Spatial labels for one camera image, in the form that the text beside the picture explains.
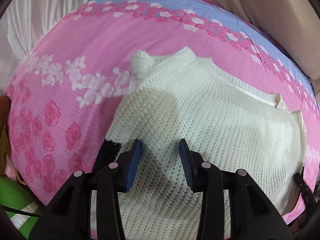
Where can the pink floral bed sheet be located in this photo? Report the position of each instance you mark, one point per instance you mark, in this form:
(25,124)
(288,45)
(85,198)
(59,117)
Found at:
(87,42)

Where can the white satin curtain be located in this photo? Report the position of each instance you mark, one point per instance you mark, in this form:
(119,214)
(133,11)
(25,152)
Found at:
(37,17)

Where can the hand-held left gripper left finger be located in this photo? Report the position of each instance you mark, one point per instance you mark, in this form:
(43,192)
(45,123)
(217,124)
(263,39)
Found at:
(132,170)

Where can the brown cloth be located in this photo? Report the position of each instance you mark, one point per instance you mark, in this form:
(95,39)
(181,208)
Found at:
(5,130)

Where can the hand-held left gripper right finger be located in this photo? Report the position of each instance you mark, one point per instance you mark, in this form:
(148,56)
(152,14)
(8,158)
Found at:
(186,167)

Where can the green bag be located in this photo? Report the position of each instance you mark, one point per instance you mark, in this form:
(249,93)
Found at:
(15,192)

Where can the white red black knit sweater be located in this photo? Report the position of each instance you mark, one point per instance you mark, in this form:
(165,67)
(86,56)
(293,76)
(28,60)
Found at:
(212,120)

